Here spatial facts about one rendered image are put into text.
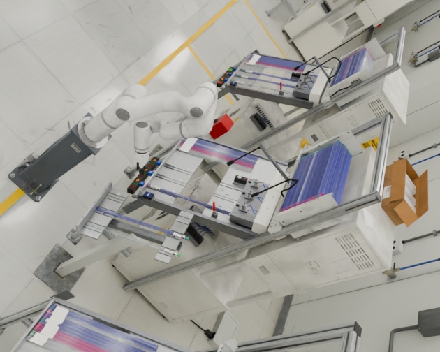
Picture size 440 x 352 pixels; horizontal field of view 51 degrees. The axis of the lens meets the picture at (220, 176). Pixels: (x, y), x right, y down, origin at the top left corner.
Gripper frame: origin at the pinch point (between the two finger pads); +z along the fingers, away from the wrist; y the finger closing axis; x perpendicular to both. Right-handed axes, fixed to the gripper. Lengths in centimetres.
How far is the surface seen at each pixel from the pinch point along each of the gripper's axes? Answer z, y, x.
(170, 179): 10.2, -11.1, 12.6
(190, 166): 10.2, -28.3, 18.3
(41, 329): 9, 101, 7
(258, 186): 3, -22, 64
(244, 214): 4, 2, 63
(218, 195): 10.2, -11.9, 43.5
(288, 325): 184, -68, 108
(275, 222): -5, 10, 81
